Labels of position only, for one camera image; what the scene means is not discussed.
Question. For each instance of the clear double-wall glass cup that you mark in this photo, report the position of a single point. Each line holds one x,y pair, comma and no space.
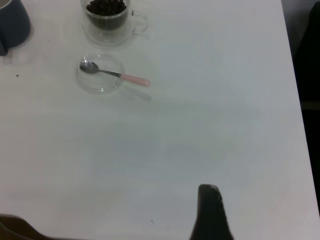
110,37

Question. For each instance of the dark grey-blue ceramic mug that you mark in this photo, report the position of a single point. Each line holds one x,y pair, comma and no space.
15,27

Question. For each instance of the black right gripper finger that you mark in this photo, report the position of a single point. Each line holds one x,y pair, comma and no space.
211,217

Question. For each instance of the dark beans heap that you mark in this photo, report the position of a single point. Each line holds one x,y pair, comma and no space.
106,11

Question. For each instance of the clear glass saucer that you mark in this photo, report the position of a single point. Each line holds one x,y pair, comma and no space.
100,86

